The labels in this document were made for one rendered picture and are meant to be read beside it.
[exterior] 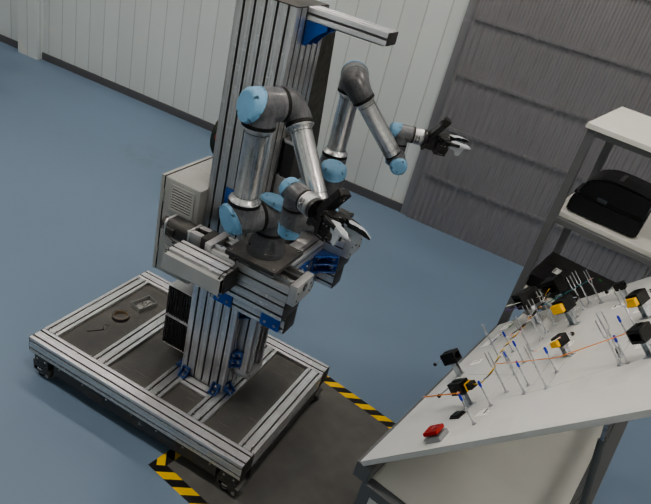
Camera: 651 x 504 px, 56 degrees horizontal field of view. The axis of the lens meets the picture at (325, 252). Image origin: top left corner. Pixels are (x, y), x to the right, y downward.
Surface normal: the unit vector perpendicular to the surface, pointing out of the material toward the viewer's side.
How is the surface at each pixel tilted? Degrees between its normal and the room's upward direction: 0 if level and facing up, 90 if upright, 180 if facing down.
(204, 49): 90
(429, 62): 90
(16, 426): 0
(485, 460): 0
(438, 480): 0
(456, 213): 90
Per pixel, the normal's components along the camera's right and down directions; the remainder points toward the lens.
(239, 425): 0.22, -0.84
